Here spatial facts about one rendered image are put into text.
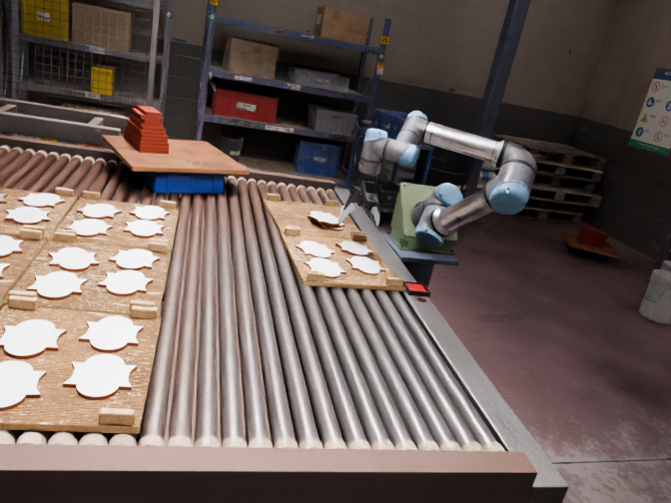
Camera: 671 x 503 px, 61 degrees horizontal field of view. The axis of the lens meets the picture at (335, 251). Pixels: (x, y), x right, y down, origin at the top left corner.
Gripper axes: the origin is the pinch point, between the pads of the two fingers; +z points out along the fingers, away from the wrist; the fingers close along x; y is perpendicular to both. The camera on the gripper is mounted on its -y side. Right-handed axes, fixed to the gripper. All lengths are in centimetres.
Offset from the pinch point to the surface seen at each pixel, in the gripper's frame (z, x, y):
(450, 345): 11, -12, -63
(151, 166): -2, 75, 43
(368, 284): 8.9, 3.3, -30.5
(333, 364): 10, 26, -75
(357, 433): 10, 26, -99
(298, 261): 8.8, 24.2, -16.5
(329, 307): 11, 20, -45
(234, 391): 10, 51, -86
